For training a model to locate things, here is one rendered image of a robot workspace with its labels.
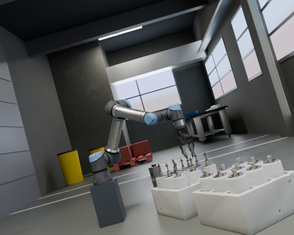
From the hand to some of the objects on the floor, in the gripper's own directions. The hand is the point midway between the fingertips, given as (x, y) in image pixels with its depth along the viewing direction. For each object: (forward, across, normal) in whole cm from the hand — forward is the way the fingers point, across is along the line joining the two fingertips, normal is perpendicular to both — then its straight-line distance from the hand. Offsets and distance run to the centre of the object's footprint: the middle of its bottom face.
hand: (190, 156), depth 204 cm
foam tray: (+34, +2, -12) cm, 37 cm away
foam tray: (+35, -8, +41) cm, 54 cm away
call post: (+34, +15, -39) cm, 54 cm away
